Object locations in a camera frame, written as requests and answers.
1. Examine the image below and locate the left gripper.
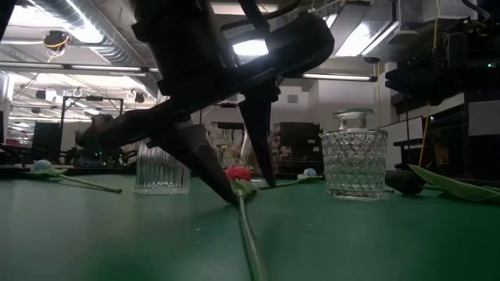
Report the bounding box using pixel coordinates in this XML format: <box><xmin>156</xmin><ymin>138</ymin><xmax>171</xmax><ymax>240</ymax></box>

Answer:
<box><xmin>76</xmin><ymin>0</ymin><xmax>336</xmax><ymax>204</ymax></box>

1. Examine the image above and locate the ribbed clear glass vase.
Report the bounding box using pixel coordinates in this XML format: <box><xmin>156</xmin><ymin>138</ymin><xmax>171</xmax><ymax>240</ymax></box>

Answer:
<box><xmin>134</xmin><ymin>142</ymin><xmax>191</xmax><ymax>195</ymax></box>

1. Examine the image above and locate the red artificial tulip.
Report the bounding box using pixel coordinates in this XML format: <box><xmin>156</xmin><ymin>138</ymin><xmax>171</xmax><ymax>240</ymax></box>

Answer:
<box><xmin>225</xmin><ymin>165</ymin><xmax>273</xmax><ymax>281</ymax></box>

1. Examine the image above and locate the light blue artificial tulip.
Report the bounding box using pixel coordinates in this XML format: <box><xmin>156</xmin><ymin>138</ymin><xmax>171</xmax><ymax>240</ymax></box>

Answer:
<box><xmin>23</xmin><ymin>158</ymin><xmax>123</xmax><ymax>194</ymax></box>
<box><xmin>273</xmin><ymin>167</ymin><xmax>325</xmax><ymax>190</ymax></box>

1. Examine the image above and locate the black artificial tulip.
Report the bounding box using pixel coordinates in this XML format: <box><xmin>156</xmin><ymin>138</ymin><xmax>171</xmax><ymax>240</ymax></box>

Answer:
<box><xmin>384</xmin><ymin>163</ymin><xmax>500</xmax><ymax>206</ymax></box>

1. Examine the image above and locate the diamond-pattern clear glass vase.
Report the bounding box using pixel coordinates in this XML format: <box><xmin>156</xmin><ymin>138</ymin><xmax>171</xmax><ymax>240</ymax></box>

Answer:
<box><xmin>319</xmin><ymin>108</ymin><xmax>389</xmax><ymax>201</ymax></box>

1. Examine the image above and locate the dark cabinet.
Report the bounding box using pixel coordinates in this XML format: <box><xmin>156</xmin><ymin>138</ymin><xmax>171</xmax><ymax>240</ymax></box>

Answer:
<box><xmin>279</xmin><ymin>121</ymin><xmax>323</xmax><ymax>175</ymax></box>

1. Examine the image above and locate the ceiling light tube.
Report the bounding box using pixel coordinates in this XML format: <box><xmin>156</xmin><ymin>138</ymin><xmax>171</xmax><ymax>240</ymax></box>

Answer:
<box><xmin>0</xmin><ymin>61</ymin><xmax>159</xmax><ymax>75</ymax></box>
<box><xmin>302</xmin><ymin>72</ymin><xmax>378</xmax><ymax>83</ymax></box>

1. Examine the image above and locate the green table mat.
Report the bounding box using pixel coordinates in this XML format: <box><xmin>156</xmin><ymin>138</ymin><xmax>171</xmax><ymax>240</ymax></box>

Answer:
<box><xmin>0</xmin><ymin>171</ymin><xmax>500</xmax><ymax>281</ymax></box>

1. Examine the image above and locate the white board panel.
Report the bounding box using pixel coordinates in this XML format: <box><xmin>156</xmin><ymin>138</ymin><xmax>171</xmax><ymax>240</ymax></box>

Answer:
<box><xmin>380</xmin><ymin>116</ymin><xmax>425</xmax><ymax>157</ymax></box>

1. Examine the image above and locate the black monitor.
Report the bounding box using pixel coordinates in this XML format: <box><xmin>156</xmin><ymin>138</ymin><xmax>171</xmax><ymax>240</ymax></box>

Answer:
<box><xmin>30</xmin><ymin>121</ymin><xmax>63</xmax><ymax>163</ymax></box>

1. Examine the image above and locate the round black ceiling sensor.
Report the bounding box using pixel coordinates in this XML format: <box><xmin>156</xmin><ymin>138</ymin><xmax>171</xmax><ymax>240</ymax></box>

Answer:
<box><xmin>41</xmin><ymin>30</ymin><xmax>71</xmax><ymax>52</ymax></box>

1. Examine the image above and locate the black gantry frame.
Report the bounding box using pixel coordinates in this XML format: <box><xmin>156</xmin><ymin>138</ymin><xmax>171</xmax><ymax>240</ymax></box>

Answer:
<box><xmin>60</xmin><ymin>95</ymin><xmax>125</xmax><ymax>169</ymax></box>

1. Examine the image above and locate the yellow cable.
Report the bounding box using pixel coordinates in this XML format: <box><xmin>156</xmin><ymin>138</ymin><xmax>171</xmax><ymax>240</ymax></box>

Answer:
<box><xmin>418</xmin><ymin>0</ymin><xmax>441</xmax><ymax>167</ymax></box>

